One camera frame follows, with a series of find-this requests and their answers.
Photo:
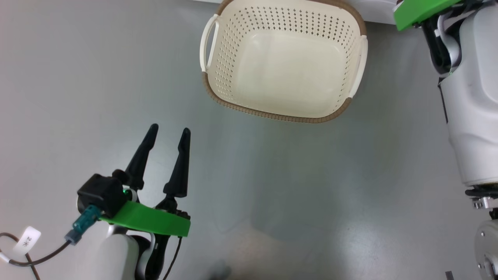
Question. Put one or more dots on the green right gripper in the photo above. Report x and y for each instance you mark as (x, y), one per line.
(418, 9)

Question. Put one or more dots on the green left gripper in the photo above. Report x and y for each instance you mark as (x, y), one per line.
(151, 219)

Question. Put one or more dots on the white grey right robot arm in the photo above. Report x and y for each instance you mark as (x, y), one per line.
(474, 116)

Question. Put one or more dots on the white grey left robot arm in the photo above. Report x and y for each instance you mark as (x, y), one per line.
(113, 260)

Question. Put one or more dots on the white washing machine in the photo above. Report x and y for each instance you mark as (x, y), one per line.
(379, 11)

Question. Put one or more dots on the cream perforated laundry basket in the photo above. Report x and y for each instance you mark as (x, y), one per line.
(288, 70)

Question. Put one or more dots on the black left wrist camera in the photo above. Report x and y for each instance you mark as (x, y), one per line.
(101, 192)

